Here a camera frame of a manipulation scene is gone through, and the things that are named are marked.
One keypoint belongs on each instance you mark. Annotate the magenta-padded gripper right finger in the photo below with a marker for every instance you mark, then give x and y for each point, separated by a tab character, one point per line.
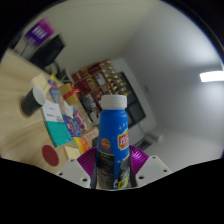
151	168

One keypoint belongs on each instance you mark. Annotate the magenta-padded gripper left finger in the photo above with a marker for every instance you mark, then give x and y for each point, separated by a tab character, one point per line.
75	171

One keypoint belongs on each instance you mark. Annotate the blue drink bottle white cap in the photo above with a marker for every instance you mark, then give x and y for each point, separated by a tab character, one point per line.
111	143

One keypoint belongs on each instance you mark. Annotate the beige notepad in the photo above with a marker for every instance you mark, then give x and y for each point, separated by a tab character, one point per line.
40	81
71	152

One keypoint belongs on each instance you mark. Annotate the orange book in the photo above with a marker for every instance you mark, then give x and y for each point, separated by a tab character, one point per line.
82	144

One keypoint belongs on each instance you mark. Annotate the flat round red coaster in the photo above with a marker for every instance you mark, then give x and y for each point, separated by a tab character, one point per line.
50	155

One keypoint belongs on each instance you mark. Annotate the teal book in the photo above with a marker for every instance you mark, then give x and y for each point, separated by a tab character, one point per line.
60	134

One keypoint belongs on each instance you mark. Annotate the small orange white carton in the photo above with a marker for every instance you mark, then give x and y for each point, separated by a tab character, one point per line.
91	134

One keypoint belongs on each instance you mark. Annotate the colourful blue book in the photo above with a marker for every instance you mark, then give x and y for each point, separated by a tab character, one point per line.
71	126

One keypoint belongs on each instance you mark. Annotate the white printed paper sheet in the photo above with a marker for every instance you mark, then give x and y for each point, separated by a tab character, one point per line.
52	111

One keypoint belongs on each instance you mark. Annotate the yellow gift box red ribbon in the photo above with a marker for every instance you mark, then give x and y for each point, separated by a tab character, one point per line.
68	93

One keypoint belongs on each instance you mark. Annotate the black cup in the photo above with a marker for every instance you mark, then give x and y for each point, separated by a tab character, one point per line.
30	103

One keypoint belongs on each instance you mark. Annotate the wooden shelf unit with trophies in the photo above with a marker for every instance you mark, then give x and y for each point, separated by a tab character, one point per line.
100	83

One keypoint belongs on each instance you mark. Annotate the ceiling tube light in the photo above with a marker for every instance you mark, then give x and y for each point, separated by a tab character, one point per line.
211	76

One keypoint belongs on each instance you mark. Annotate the black office chair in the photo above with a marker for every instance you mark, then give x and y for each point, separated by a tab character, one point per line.
48	51

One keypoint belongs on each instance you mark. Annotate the purple sign board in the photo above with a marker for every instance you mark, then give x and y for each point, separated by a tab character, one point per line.
39	31

